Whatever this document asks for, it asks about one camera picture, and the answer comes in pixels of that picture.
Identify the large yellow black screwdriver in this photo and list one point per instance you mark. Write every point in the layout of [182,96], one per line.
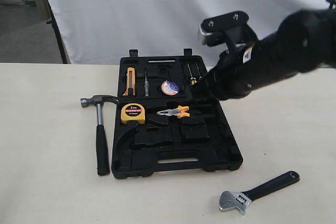
[193,80]

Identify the yellow tape measure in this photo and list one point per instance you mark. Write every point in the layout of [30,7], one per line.
[133,112]

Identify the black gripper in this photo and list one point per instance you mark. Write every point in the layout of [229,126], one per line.
[222,81]

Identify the white backdrop cloth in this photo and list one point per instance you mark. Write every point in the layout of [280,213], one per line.
[103,31]

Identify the black electrical tape roll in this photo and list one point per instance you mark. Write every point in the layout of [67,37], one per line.
[169,88]

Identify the small yellow black screwdriver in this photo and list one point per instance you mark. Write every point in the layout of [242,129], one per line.
[199,72]

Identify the clear tester screwdriver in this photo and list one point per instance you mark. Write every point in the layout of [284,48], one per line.
[146,84]

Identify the orange handled pliers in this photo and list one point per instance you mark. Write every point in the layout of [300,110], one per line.
[179,112]

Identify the orange utility knife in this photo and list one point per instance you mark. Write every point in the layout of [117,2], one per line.
[130,84]

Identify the black plastic tool case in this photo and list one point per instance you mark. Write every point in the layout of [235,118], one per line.
[165,143]

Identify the black handled adjustable wrench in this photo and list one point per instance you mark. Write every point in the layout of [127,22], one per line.
[240,201]

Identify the black backdrop stand pole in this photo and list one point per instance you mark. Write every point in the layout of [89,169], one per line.
[59,40]

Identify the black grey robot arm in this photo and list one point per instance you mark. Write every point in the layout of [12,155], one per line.
[303,41]

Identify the steel claw hammer black grip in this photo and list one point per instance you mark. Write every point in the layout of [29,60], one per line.
[102,152]

